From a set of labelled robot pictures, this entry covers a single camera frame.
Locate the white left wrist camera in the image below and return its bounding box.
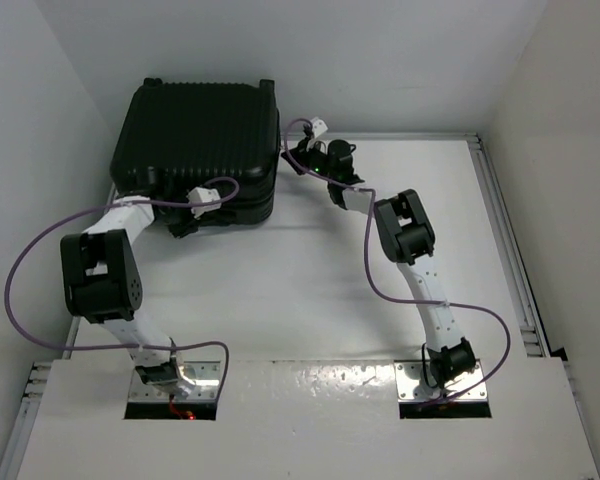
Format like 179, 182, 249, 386
187, 187, 222, 218

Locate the black suitcase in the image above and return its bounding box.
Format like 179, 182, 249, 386
109, 78, 281, 226

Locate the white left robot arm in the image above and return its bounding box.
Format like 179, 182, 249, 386
60, 196, 200, 399

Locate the metal base plate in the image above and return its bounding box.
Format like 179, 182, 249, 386
128, 361, 223, 405
394, 360, 488, 405

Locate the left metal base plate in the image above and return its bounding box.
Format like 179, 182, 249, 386
128, 361, 223, 405

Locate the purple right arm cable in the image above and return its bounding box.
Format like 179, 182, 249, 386
281, 117, 512, 406

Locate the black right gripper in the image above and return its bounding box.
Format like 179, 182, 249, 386
286, 135, 338, 182

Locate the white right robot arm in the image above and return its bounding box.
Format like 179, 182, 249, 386
283, 139, 475, 390

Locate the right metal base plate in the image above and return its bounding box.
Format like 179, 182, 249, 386
394, 360, 488, 405

